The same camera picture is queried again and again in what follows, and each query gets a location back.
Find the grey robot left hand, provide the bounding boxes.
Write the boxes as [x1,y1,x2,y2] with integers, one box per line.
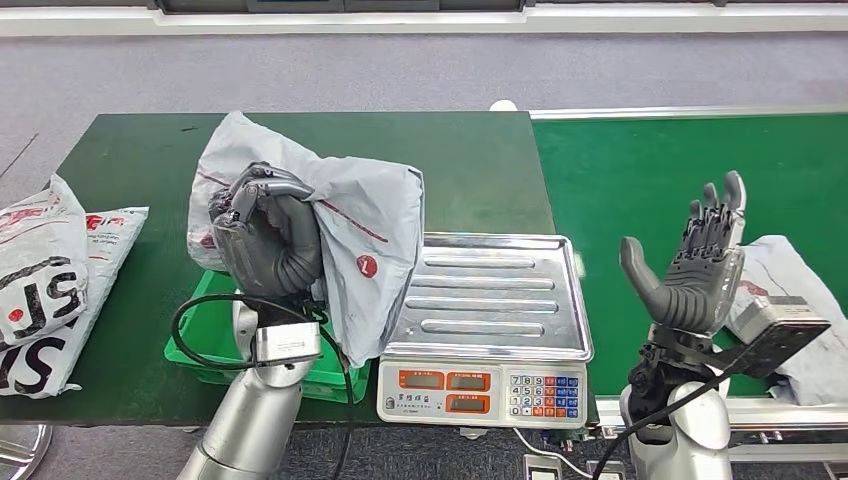
[208,162,327,301]

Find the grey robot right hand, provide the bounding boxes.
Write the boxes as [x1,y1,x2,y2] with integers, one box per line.
[619,170,749,335]

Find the grey mailer bag dark-red print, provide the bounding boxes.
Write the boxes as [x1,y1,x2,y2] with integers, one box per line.
[725,235,848,407]

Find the grey mailer bag red stripe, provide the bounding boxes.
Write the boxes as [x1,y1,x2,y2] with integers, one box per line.
[187,111,425,369]

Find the green conveyor belt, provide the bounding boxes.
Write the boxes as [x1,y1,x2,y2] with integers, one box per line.
[531,112,848,399]

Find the green plastic crate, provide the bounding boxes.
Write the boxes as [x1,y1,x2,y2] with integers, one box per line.
[163,270,372,405]

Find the white SF mailer bag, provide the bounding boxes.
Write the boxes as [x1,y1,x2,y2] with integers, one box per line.
[0,206,150,399]
[0,173,90,347]

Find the white power socket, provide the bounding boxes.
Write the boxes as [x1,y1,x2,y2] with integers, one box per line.
[586,458,628,480]
[523,453,565,480]

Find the electronic scale steel tray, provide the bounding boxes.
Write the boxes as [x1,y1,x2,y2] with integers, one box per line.
[375,231,596,430]

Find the round metal stand base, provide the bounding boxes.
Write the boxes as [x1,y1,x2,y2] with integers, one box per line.
[0,423,54,480]

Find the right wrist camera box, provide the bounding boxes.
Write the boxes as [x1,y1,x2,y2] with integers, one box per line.
[725,294,833,380]

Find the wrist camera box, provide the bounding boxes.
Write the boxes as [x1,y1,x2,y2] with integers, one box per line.
[725,294,833,380]
[253,322,323,366]

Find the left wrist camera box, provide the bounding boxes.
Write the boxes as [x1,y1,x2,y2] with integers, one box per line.
[253,322,323,366]

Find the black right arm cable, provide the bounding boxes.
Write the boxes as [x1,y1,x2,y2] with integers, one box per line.
[591,367,737,480]

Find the aluminium conveyor frame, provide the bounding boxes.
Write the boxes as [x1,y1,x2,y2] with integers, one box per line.
[528,102,848,465]

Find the white power cable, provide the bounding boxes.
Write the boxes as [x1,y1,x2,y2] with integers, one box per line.
[513,427,594,480]

